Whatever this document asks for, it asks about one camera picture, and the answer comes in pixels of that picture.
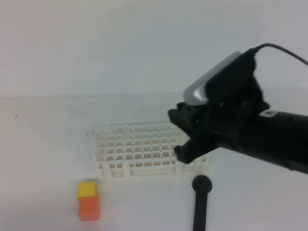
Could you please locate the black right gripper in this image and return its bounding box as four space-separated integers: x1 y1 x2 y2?
167 49 269 164

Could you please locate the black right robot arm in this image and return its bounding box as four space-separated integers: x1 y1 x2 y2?
168 46 308 173

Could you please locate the white test tube rack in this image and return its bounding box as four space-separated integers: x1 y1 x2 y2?
92 122 209 181

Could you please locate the yellow cube block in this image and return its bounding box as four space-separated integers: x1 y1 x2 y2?
77 181 98 201

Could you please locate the orange cube block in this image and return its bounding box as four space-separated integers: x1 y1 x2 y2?
78 196 100 221

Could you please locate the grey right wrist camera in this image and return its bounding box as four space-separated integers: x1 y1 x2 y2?
183 51 241 106

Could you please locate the black round-headed post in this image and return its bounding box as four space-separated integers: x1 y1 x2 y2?
192 175 212 231

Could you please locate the black right camera cable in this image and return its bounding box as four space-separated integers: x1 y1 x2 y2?
251 43 308 65

